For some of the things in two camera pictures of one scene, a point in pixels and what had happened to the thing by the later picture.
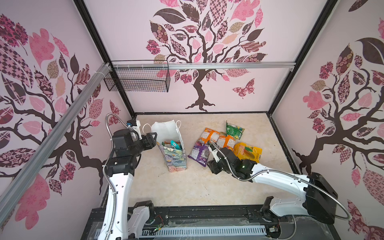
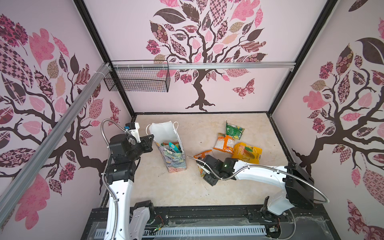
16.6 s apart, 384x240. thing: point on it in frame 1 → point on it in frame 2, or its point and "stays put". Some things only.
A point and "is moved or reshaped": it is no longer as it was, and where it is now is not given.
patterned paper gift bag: [170, 144] stays put
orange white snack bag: [209, 135] → [202, 172]
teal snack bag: [175, 145] is moved or reshaped
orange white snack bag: [226, 141] stays put
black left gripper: [152, 142] stays put
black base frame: [286, 227] stays put
